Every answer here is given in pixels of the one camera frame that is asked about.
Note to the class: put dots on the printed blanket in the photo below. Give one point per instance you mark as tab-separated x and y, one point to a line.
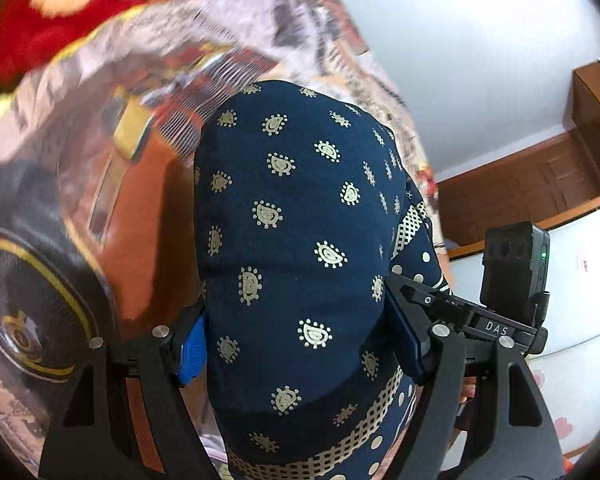
130	200

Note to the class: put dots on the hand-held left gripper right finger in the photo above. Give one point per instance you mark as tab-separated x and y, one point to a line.
405	330

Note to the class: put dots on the navy patterned garment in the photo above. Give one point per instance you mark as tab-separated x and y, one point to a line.
300	210

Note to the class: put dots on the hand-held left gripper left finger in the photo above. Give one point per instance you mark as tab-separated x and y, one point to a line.
195	355

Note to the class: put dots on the red plush toy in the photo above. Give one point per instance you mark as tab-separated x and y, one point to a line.
15	45

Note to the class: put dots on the wooden wardrobe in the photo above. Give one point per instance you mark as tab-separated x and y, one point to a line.
520	180

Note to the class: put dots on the white refrigerator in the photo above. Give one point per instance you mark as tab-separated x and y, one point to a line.
580	300

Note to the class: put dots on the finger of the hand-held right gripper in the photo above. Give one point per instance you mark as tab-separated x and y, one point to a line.
420	297

